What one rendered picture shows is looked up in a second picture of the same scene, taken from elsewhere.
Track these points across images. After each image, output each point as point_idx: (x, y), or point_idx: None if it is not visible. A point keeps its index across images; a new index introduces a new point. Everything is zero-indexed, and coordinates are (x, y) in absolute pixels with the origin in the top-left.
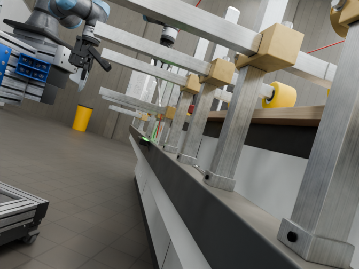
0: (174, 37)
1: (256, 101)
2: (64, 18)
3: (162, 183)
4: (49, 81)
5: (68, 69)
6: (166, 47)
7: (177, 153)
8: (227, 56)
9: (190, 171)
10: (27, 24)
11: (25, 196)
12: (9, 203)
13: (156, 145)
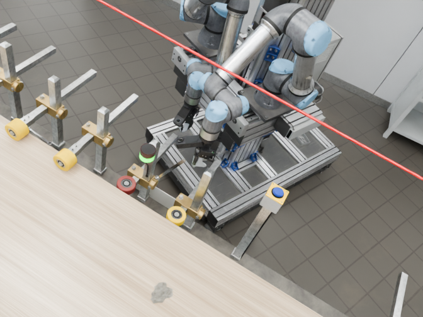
0: (199, 133)
1: (8, 95)
2: (282, 94)
3: None
4: (226, 130)
5: (231, 128)
6: (68, 85)
7: (95, 173)
8: (40, 95)
9: (38, 127)
10: (250, 86)
11: (225, 207)
12: (208, 193)
13: None
